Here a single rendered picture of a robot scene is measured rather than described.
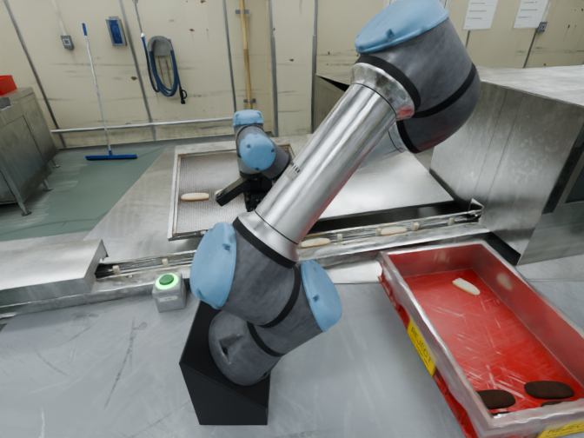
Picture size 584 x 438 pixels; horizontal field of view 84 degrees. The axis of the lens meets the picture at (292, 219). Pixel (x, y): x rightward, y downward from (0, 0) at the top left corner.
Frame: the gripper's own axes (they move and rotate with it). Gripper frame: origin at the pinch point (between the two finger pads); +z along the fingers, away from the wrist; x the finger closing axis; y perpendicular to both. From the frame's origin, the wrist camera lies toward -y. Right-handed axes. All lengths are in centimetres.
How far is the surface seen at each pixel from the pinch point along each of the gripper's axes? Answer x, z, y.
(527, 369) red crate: -52, 11, 55
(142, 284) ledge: -9.2, 7.5, -31.7
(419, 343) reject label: -43, 8, 34
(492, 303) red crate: -34, 11, 61
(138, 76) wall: 369, 7, -99
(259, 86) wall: 370, 27, 46
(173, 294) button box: -16.8, 5.7, -22.4
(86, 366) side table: -30, 12, -42
